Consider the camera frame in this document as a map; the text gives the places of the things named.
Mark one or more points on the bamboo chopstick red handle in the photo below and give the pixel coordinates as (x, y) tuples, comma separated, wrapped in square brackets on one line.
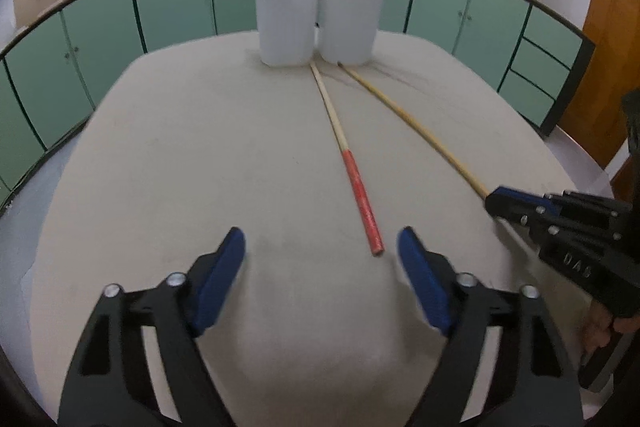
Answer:
[(370, 226)]

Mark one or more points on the right hand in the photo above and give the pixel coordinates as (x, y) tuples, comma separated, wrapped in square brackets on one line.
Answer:
[(597, 327)]

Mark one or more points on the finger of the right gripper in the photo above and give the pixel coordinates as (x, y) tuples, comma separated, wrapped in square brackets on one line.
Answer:
[(520, 209), (527, 198)]

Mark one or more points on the white utensil holder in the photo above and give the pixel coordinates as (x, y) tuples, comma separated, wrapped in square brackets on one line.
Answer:
[(347, 30), (286, 31)]

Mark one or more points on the white right utensil holder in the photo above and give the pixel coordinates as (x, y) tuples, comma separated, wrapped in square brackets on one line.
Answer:
[(347, 30)]

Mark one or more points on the brown wooden door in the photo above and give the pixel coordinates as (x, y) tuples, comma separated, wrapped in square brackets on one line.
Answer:
[(594, 118)]

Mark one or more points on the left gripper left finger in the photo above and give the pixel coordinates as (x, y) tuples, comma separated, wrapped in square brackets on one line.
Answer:
[(183, 306)]

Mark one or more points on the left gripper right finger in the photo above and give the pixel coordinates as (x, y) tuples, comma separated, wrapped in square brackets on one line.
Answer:
[(458, 305)]

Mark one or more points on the white left utensil holder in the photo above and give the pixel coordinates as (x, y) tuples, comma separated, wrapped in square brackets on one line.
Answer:
[(286, 31)]

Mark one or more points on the green kitchen cabinets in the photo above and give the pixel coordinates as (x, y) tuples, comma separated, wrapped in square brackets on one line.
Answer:
[(55, 73)]

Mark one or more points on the plain bamboo chopstick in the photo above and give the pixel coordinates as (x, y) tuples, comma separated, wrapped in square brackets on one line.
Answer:
[(478, 187)]

